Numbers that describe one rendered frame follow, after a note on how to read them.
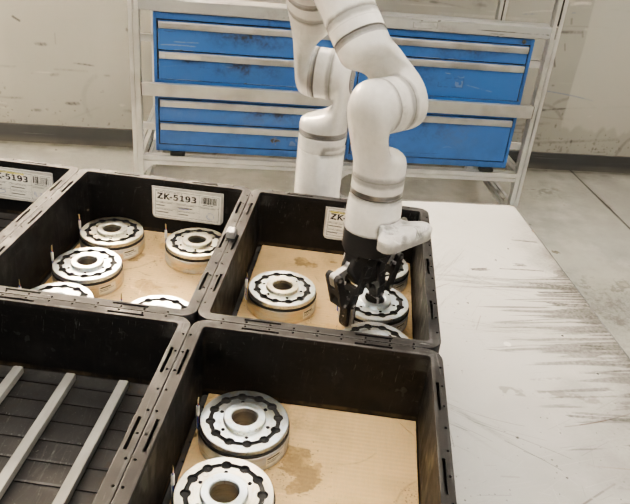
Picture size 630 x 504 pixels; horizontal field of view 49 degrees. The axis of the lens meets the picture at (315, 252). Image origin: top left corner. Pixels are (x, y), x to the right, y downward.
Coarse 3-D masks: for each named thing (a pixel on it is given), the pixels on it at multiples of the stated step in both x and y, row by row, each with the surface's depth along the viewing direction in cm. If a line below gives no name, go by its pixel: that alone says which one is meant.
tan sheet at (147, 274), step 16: (160, 240) 121; (144, 256) 116; (160, 256) 116; (128, 272) 111; (144, 272) 111; (160, 272) 112; (176, 272) 112; (128, 288) 107; (144, 288) 107; (160, 288) 108; (176, 288) 108; (192, 288) 108
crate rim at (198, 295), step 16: (80, 176) 117; (112, 176) 119; (128, 176) 119; (144, 176) 119; (160, 176) 120; (64, 192) 111; (240, 192) 118; (48, 208) 106; (240, 208) 112; (32, 224) 101; (16, 240) 97; (224, 240) 102; (0, 256) 93; (208, 272) 94; (0, 288) 86; (16, 288) 87; (96, 304) 85; (112, 304) 85; (128, 304) 86; (144, 304) 86; (192, 304) 87; (192, 320) 86
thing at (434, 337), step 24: (264, 192) 118; (288, 192) 119; (240, 240) 103; (432, 264) 101; (216, 288) 91; (432, 288) 95; (432, 312) 91; (336, 336) 84; (360, 336) 84; (384, 336) 84; (432, 336) 85
